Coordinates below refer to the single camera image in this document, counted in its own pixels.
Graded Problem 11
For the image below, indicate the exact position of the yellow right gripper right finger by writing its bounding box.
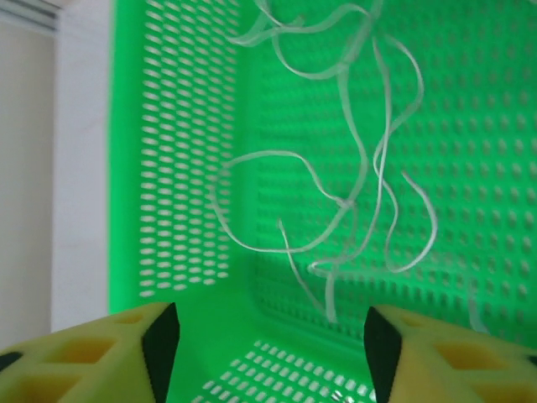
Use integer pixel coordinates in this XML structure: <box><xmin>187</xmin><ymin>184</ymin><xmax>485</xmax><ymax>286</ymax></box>
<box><xmin>363</xmin><ymin>305</ymin><xmax>537</xmax><ymax>403</ymax></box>

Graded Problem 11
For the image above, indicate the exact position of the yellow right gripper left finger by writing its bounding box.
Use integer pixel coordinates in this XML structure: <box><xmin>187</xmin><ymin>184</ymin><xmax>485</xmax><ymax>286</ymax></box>
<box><xmin>0</xmin><ymin>301</ymin><xmax>181</xmax><ymax>403</ymax></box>

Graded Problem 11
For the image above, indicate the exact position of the thin white cable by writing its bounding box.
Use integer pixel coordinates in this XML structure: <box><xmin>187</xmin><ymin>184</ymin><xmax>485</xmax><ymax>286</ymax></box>
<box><xmin>335</xmin><ymin>62</ymin><xmax>371</xmax><ymax>211</ymax></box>
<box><xmin>308</xmin><ymin>33</ymin><xmax>424</xmax><ymax>325</ymax></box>
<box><xmin>214</xmin><ymin>149</ymin><xmax>358</xmax><ymax>254</ymax></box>
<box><xmin>385</xmin><ymin>170</ymin><xmax>440</xmax><ymax>274</ymax></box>
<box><xmin>276</xmin><ymin>217</ymin><xmax>327</xmax><ymax>317</ymax></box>
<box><xmin>226</xmin><ymin>0</ymin><xmax>383</xmax><ymax>81</ymax></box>

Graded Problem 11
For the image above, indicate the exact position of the green perforated plastic basket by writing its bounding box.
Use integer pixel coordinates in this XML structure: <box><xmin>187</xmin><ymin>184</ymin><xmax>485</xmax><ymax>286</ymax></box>
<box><xmin>107</xmin><ymin>0</ymin><xmax>537</xmax><ymax>403</ymax></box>

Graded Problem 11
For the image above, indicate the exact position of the aluminium frame rail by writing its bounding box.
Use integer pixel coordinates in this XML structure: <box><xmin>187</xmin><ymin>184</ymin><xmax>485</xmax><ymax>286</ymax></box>
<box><xmin>0</xmin><ymin>3</ymin><xmax>59</xmax><ymax>31</ymax></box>

